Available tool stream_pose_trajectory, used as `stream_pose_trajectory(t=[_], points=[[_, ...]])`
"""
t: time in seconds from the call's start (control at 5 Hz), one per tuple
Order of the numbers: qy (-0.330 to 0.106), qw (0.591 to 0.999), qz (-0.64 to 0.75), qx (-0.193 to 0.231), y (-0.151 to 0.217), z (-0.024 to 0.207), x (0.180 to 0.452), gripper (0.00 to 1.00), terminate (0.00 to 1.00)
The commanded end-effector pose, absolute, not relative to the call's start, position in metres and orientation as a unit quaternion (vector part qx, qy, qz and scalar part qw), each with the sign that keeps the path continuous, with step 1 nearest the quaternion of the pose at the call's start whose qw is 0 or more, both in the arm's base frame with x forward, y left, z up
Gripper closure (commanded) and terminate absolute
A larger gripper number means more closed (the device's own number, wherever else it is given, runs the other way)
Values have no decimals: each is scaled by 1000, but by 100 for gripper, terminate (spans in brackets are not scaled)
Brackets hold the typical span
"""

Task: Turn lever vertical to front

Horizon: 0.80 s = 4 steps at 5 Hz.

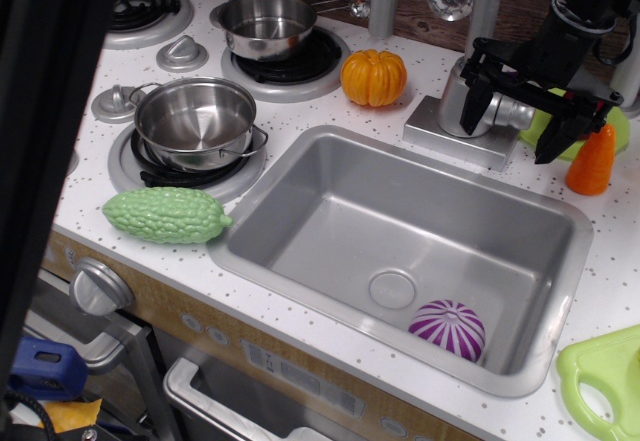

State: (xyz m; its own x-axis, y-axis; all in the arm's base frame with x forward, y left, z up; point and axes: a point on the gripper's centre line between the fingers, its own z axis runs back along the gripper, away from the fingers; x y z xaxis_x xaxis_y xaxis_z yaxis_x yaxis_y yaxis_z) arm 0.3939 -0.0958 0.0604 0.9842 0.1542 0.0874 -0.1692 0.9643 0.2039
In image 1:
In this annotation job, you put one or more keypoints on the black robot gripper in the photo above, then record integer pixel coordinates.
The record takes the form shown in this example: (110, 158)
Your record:
(577, 100)

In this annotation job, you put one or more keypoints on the silver faucet lever handle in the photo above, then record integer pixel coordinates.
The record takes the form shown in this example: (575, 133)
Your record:
(504, 111)

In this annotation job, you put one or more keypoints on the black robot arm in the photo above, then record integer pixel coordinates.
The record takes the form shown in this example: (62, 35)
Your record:
(574, 29)

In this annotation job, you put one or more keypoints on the green toy plate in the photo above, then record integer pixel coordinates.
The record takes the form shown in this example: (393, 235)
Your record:
(616, 118)

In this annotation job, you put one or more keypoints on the orange toy carrot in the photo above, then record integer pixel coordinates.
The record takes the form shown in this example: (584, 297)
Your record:
(590, 171)

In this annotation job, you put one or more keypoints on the orange toy pumpkin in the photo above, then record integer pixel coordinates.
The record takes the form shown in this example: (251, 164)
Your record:
(373, 78)

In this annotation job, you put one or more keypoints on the grey toy sink basin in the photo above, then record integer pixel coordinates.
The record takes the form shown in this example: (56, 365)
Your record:
(367, 234)

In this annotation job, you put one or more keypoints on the hanging clear small spoon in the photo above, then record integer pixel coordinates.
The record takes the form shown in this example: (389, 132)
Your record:
(360, 8)

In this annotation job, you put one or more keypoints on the rear right stove burner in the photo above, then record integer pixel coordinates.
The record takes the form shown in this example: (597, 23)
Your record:
(311, 73)

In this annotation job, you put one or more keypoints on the stove burner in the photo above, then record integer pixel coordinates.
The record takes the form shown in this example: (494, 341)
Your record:
(311, 73)
(124, 171)
(139, 24)

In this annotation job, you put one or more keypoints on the purple white striped onion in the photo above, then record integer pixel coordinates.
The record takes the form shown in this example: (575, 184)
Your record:
(452, 326)

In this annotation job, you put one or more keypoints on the light green cutting board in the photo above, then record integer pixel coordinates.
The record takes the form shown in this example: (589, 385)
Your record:
(609, 364)

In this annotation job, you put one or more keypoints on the rear steel pot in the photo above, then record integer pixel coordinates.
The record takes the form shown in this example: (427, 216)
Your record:
(265, 30)

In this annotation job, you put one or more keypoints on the steel pot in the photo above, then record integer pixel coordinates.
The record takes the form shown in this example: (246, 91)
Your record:
(265, 30)
(198, 124)

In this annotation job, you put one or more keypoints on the front steel pot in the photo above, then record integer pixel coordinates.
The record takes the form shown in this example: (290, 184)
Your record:
(198, 124)

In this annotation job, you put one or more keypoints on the upper silver stove knob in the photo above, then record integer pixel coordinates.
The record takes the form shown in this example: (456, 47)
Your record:
(182, 55)

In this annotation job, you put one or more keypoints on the silver stove knob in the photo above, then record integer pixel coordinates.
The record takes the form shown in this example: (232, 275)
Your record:
(182, 55)
(117, 105)

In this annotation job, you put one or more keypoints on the green toy bitter gourd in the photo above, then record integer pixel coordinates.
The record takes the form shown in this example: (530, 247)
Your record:
(168, 215)

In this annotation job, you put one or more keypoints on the rear left stove burner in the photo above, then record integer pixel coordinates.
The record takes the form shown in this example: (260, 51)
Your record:
(139, 24)

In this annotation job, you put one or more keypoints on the front stove burner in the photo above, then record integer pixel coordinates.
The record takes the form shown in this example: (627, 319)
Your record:
(124, 171)

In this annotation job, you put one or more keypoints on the lower silver stove knob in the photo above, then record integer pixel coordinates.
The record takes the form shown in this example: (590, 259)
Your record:
(117, 105)

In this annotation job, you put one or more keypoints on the silver oven dial knob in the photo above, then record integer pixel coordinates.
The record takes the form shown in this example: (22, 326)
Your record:
(97, 290)

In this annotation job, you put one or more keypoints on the blue clamp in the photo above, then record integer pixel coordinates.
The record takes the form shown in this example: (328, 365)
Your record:
(48, 370)

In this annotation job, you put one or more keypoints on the yellow cloth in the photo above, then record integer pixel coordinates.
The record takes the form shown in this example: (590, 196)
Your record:
(70, 415)

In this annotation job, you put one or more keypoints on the silver dishwasher door handle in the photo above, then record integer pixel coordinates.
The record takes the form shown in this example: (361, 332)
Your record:
(242, 409)

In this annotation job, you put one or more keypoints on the silver oven door handle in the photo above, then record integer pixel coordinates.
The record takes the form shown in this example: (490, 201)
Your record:
(125, 370)

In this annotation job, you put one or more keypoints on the black foreground post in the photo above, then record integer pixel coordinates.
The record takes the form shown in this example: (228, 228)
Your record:
(49, 54)

